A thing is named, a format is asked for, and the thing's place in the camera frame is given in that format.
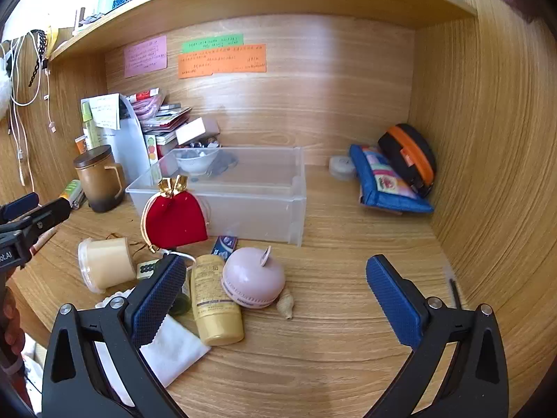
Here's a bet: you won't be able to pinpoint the brown cardboard piece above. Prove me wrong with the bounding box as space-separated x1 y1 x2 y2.
73 145 127 214

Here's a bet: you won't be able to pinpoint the white cables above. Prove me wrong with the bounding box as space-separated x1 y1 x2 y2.
0 30 56 189

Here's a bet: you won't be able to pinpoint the white paper note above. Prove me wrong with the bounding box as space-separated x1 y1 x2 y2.
89 94 121 130

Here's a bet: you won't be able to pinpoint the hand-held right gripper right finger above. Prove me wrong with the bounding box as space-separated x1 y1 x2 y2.
366 254 510 418

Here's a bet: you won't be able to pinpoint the white cardboard box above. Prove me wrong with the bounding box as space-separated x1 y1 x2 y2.
175 117 220 146

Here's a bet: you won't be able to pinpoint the pink round gadget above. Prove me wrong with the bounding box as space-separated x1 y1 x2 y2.
221 246 287 310

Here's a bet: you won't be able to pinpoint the small white round container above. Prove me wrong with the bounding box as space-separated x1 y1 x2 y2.
328 155 358 180

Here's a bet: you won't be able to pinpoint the blue fabric pouch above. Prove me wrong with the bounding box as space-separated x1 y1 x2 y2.
349 144 435 215

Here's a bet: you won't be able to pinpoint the green white tube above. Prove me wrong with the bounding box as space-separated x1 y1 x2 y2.
58 179 87 210

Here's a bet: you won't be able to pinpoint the translucent cream jar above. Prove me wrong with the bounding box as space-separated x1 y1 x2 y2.
77 237 136 294

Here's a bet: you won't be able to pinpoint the orange paper note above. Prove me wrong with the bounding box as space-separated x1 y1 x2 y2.
178 44 267 80

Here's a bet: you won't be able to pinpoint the red velvet drawstring pouch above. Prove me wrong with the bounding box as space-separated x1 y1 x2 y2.
140 175 210 253

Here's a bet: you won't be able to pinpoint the dark green small jar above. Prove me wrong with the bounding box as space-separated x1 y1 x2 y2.
170 292 192 316

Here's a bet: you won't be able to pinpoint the pink paper note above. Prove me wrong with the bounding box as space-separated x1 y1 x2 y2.
124 36 168 79

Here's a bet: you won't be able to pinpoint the small blue packet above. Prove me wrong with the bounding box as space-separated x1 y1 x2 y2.
211 234 239 258

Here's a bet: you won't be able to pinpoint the person's left hand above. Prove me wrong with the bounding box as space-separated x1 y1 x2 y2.
0 289 27 366

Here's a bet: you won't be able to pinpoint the white cloth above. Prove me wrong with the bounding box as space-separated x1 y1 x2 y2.
95 287 212 405

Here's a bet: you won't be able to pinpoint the pink rope packet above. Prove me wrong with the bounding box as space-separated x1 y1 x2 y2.
131 95 167 119

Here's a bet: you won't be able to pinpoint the green paper note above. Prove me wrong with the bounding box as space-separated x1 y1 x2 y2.
182 35 244 52

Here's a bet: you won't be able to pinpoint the green slim bottle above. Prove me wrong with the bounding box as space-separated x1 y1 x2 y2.
82 101 101 151

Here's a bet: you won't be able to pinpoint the green dotted mahjong tile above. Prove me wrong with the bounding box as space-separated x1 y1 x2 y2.
137 258 164 279

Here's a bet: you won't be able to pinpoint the white bowl of beads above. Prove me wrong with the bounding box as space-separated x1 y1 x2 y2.
174 140 238 178

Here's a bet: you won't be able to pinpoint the black chain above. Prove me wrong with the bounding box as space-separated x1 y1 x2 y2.
28 30 48 88

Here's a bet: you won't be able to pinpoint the clear plastic storage box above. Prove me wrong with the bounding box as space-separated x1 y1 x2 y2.
125 146 307 248

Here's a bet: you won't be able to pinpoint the yellow sunscreen bottle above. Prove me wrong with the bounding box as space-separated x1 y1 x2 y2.
190 254 245 346

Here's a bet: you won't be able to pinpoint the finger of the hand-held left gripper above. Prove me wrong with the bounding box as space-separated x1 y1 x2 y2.
0 192 41 223
13 199 71 241

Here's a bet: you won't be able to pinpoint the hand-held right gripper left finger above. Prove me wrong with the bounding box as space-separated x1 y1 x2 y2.
41 253 188 418

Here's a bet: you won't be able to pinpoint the beige seashell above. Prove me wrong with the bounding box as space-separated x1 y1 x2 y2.
276 287 296 320

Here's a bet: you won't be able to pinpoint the black orange zip case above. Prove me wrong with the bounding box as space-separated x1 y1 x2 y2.
378 124 437 199

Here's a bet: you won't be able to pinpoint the stack of books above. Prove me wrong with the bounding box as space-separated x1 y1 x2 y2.
126 89 193 160

